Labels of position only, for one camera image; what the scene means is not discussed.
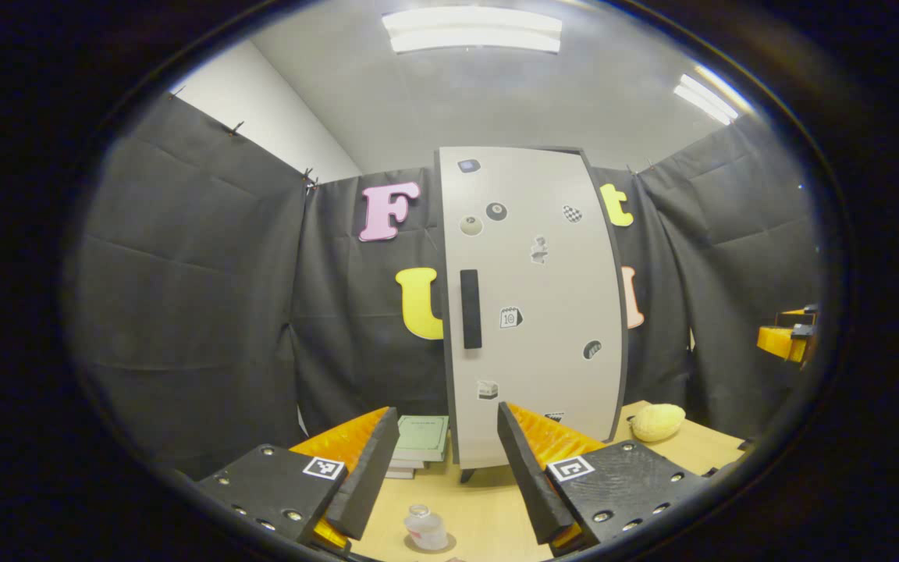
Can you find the clear plastic bottle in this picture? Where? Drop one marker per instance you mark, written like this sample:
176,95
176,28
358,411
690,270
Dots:
426,532

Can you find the black backdrop cloth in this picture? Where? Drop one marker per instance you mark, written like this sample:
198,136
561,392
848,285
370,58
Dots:
184,297

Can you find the round brown coaster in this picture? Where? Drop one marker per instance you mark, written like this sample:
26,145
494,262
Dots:
450,542

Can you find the brown book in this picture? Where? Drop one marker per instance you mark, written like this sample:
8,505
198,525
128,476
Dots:
406,464

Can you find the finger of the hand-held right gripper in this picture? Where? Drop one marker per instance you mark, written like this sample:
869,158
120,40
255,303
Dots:
799,312
777,342

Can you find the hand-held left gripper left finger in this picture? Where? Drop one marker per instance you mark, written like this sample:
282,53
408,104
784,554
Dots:
367,484

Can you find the grey book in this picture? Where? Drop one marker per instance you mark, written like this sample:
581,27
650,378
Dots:
401,474

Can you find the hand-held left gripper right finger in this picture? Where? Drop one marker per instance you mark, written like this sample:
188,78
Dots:
531,484

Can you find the green notebook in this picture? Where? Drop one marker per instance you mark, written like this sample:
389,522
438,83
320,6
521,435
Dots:
422,435

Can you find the dark grey cabinet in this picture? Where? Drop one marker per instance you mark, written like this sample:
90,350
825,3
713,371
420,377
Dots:
466,474

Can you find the white cabinet door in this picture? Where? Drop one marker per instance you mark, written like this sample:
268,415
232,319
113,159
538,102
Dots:
543,375

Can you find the long ceiling light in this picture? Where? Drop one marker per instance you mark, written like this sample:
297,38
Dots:
473,30
711,97

